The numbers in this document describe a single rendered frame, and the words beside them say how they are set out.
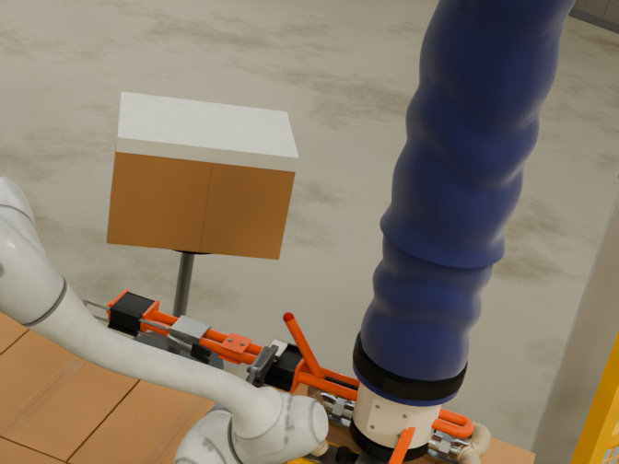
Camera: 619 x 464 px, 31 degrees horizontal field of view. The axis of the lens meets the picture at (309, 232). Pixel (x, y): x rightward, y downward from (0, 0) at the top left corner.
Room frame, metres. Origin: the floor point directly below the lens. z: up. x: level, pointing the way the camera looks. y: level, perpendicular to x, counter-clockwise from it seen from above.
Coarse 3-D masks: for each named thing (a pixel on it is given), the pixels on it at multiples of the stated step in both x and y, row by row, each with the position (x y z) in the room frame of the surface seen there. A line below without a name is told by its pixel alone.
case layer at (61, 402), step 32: (0, 320) 2.84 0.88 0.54; (0, 352) 2.68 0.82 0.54; (32, 352) 2.71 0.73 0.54; (64, 352) 2.74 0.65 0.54; (0, 384) 2.53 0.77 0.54; (32, 384) 2.56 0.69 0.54; (64, 384) 2.59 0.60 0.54; (96, 384) 2.62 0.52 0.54; (128, 384) 2.65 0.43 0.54; (0, 416) 2.39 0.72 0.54; (32, 416) 2.42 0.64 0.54; (64, 416) 2.45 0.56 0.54; (96, 416) 2.48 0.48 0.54; (128, 416) 2.50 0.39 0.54; (160, 416) 2.53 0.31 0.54; (192, 416) 2.56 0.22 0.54; (0, 448) 2.27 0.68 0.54; (32, 448) 2.29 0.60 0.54; (64, 448) 2.32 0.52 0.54; (96, 448) 2.34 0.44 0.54; (128, 448) 2.37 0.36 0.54; (160, 448) 2.40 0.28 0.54
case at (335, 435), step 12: (300, 384) 2.06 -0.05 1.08; (336, 432) 1.92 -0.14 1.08; (348, 432) 1.92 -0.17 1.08; (336, 444) 1.88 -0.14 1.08; (348, 444) 1.88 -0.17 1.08; (492, 444) 1.99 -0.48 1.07; (504, 444) 1.99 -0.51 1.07; (492, 456) 1.94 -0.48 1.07; (504, 456) 1.95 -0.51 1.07; (516, 456) 1.96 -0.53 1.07; (528, 456) 1.97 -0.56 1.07
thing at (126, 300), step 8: (120, 296) 2.03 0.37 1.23; (128, 296) 2.04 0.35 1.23; (136, 296) 2.04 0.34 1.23; (112, 304) 2.00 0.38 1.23; (120, 304) 2.00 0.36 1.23; (128, 304) 2.01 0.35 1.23; (136, 304) 2.01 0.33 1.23; (144, 304) 2.02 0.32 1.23; (152, 304) 2.03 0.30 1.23; (136, 312) 1.98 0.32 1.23; (144, 312) 1.99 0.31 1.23; (152, 312) 2.01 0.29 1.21
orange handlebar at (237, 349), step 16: (160, 320) 2.01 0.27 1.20; (176, 320) 2.01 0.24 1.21; (208, 336) 1.98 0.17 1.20; (224, 336) 1.98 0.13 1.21; (240, 336) 1.99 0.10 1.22; (224, 352) 1.93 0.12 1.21; (240, 352) 1.93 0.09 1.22; (256, 352) 1.96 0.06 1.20; (304, 368) 1.93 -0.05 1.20; (320, 384) 1.89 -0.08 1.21; (336, 384) 1.89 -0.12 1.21; (352, 384) 1.91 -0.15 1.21; (448, 416) 1.86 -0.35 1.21; (464, 416) 1.87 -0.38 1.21; (448, 432) 1.82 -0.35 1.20; (464, 432) 1.82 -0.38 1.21; (400, 448) 1.72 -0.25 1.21
